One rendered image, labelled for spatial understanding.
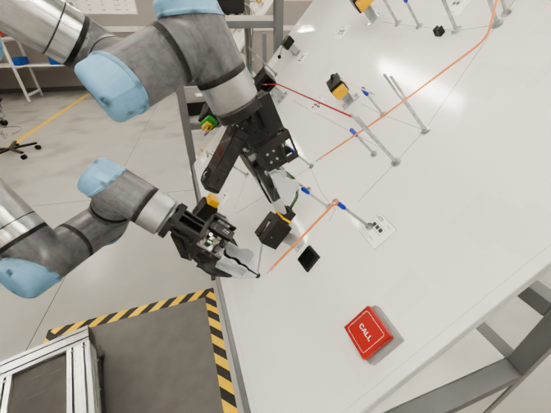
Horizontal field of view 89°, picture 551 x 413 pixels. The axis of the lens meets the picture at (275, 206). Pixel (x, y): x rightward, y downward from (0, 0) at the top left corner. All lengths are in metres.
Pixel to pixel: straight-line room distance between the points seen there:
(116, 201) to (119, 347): 1.39
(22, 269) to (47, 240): 0.05
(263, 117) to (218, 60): 0.11
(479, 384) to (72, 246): 0.85
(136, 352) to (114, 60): 1.58
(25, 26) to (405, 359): 0.62
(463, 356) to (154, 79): 0.83
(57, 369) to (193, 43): 1.49
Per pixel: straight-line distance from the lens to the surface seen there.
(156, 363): 1.74
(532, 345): 0.85
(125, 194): 0.54
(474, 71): 0.62
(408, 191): 0.52
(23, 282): 0.56
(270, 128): 0.46
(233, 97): 0.42
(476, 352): 0.88
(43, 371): 1.70
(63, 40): 0.49
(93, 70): 0.38
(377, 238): 0.50
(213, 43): 0.41
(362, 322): 0.44
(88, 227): 0.60
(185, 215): 0.52
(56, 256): 0.57
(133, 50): 0.39
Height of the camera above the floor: 1.46
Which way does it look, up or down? 34 degrees down
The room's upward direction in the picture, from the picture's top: straight up
